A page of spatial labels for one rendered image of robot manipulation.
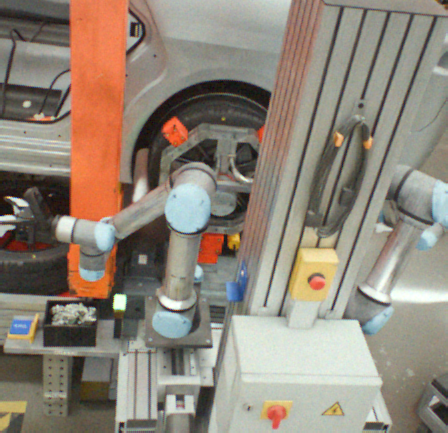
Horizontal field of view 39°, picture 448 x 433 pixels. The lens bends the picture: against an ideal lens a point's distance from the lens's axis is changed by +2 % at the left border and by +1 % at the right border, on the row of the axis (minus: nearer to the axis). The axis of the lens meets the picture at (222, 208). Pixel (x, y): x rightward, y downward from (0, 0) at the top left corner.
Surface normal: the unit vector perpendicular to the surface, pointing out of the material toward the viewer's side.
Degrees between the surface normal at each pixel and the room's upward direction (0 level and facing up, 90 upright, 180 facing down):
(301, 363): 0
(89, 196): 90
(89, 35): 90
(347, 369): 0
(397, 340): 0
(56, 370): 90
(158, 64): 90
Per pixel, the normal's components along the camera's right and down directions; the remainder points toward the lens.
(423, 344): 0.15, -0.80
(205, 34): 0.04, 0.58
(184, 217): -0.13, 0.44
